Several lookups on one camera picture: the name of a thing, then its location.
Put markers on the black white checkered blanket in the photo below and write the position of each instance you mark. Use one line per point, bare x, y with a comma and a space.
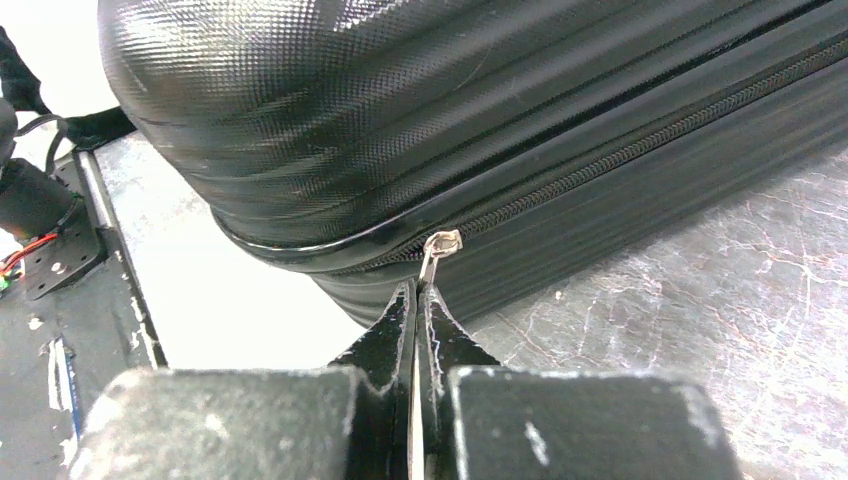
21, 88

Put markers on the black suitcase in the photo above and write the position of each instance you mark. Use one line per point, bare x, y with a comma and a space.
333, 138

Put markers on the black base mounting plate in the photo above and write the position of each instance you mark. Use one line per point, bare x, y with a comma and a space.
74, 320

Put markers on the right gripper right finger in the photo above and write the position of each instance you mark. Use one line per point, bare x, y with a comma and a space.
482, 420

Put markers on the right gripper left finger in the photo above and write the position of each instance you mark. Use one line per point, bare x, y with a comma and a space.
346, 420

